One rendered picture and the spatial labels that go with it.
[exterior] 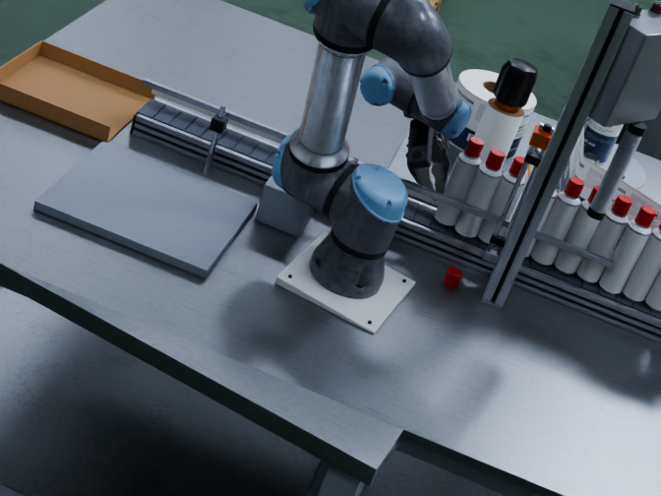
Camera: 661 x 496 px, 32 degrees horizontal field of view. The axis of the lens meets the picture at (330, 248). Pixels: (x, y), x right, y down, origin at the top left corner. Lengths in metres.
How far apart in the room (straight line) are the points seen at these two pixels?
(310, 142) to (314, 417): 0.52
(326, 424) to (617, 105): 0.78
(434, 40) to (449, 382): 0.63
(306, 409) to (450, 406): 0.28
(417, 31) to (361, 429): 0.67
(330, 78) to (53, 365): 1.17
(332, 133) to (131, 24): 1.12
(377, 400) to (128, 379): 0.97
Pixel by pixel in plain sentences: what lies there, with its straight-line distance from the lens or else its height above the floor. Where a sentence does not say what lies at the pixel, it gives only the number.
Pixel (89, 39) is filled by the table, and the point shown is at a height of 0.83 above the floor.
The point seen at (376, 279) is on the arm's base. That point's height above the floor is 0.88.
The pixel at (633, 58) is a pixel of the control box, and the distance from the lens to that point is 2.14.
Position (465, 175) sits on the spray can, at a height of 1.01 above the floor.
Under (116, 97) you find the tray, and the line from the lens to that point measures 2.72.
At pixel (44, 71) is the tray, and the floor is 0.83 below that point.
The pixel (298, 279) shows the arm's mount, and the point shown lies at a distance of 2.23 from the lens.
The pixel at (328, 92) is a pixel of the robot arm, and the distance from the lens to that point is 2.04.
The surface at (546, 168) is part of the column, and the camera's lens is 2.24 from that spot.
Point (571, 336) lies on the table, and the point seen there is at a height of 0.83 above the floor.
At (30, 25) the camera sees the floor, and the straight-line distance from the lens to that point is 4.98.
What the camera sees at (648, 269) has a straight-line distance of 2.48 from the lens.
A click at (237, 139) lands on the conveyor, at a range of 2.57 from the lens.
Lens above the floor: 2.08
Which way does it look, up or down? 32 degrees down
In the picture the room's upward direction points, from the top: 19 degrees clockwise
